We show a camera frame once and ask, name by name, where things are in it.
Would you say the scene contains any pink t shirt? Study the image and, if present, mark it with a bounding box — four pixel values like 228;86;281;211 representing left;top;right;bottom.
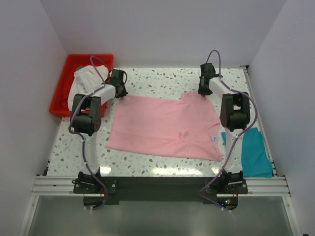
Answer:
107;91;222;161

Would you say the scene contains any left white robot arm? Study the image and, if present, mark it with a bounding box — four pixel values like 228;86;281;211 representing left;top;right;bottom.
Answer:
68;69;127;197

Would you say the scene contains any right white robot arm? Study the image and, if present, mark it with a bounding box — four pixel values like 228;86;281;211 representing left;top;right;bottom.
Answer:
198;62;251;194

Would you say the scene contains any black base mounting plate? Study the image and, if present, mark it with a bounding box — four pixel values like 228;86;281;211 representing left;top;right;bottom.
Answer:
72;174;249;207

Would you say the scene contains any purple cable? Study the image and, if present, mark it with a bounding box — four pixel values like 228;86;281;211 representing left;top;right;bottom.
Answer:
199;50;258;209
67;55;109;211

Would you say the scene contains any teal folded t shirt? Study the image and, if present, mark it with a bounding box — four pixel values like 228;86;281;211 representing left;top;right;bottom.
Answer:
221;127;274;178

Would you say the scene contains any aluminium frame rail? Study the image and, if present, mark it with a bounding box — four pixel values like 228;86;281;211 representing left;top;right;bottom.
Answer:
31;176;290;197

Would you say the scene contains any white t shirt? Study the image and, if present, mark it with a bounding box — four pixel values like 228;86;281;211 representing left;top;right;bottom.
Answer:
67;65;109;111

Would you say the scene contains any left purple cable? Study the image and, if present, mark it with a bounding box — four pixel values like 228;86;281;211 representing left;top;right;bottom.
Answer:
67;55;109;211

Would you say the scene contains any red plastic bin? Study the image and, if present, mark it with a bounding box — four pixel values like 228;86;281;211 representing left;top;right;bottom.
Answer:
49;54;115;117

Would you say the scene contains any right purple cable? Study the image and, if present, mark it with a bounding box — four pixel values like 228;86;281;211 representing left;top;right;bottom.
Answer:
199;50;258;209

